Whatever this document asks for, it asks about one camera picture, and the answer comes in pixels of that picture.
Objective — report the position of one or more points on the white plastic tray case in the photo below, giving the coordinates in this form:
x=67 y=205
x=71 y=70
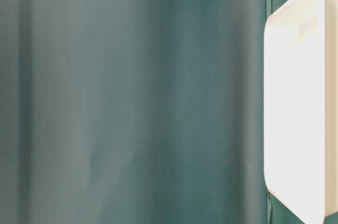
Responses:
x=300 y=107

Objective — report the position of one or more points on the green table cloth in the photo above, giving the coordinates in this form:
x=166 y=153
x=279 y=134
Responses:
x=134 y=111

